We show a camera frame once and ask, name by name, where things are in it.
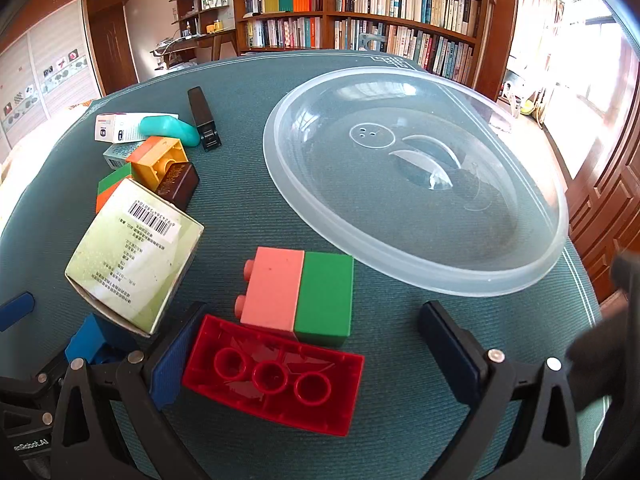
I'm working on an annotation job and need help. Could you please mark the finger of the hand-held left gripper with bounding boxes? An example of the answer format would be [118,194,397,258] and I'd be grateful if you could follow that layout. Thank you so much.
[0,291,37,333]
[30,312,140,386]

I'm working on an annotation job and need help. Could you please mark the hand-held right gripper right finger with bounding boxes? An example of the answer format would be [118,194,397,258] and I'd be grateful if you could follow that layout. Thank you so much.
[419,301,581,480]

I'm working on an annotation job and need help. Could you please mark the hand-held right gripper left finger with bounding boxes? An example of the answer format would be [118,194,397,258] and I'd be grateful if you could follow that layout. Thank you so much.
[52,301,213,480]

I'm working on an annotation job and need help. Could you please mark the pale green barcode box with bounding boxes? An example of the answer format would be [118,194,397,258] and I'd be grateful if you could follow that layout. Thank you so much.
[64,178,205,337]

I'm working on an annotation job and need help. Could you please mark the red toy block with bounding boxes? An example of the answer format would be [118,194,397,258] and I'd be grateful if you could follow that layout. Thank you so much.
[181,314,366,437]

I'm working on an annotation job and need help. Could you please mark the orange toy block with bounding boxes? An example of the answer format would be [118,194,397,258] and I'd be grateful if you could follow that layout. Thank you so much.
[125,136,168,166]
[95,176,132,215]

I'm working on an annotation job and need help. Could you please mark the green toy block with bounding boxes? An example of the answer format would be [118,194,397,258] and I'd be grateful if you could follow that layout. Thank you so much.
[97,164,135,196]
[294,251,355,348]

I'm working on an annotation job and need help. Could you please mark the teal cloth covered desktop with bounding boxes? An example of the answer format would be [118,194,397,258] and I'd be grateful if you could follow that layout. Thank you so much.
[0,52,608,480]

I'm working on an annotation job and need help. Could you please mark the pink toy block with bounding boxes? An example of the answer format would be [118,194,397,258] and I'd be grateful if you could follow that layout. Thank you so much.
[234,246,306,333]

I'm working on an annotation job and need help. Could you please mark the dark cloth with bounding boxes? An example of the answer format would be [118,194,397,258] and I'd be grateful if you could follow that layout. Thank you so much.
[565,247,640,411]

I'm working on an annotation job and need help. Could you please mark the dark brown small box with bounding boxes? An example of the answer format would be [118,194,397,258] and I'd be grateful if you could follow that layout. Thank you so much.
[154,161,200,212]

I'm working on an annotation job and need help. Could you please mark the pale teal carton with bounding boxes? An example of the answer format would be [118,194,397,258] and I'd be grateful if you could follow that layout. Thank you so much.
[102,141,148,171]

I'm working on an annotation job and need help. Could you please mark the white plastic bag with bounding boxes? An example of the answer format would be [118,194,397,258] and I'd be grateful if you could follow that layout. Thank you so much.
[262,67,570,297]

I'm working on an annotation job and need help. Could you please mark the white box blue label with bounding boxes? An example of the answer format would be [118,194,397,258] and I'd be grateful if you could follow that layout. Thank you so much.
[94,112,180,143]

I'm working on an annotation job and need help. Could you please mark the brown panelled cabinet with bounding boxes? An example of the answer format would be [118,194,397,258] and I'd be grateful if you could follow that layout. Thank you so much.
[565,35,640,306]

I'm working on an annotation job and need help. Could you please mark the teal soap bar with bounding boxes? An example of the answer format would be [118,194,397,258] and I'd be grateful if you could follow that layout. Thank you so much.
[139,114,201,148]

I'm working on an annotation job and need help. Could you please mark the white sliding door wardrobe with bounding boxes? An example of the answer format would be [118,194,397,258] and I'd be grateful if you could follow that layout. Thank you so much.
[0,0,103,161]

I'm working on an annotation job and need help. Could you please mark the black stapler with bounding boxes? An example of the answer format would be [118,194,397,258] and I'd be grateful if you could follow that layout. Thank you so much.
[187,86,222,151]

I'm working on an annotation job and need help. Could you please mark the white chair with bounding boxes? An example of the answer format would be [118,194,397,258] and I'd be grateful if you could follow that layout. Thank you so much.
[497,67,533,113]

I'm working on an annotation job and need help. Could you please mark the brown wooden door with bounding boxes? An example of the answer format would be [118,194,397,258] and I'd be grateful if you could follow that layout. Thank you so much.
[85,0,138,96]

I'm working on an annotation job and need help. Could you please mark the blue grey book stand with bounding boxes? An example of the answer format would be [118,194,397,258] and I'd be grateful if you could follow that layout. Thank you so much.
[357,32,388,53]

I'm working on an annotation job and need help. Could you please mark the wooden writing desk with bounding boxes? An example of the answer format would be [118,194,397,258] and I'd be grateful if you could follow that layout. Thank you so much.
[150,27,238,68]

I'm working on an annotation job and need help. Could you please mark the bright window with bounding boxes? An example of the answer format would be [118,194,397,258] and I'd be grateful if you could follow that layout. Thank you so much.
[505,0,623,176]

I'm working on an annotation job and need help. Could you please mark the rows of books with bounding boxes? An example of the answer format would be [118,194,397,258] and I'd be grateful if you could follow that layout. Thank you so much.
[242,0,481,86]

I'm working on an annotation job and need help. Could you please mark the wooden bookshelf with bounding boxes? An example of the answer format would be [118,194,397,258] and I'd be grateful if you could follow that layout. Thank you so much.
[232,0,493,91]

